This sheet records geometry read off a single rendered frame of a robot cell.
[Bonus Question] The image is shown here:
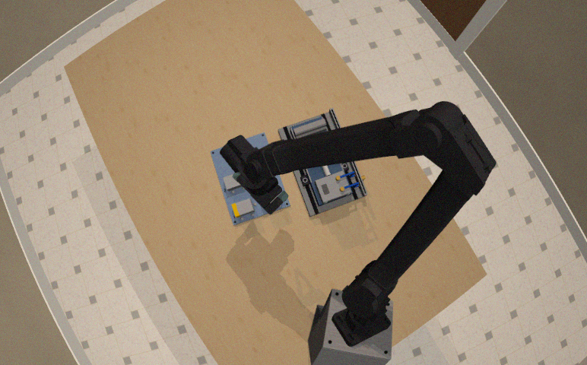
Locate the grey flat bar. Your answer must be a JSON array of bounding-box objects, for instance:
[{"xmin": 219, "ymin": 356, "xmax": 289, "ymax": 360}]
[{"xmin": 296, "ymin": 126, "xmax": 327, "ymax": 138}]

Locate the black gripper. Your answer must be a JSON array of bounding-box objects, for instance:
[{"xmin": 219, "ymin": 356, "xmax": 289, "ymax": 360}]
[{"xmin": 233, "ymin": 172, "xmax": 288, "ymax": 214}]

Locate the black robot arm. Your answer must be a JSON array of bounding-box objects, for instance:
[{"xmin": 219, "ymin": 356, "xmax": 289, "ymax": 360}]
[{"xmin": 220, "ymin": 101, "xmax": 496, "ymax": 347}]

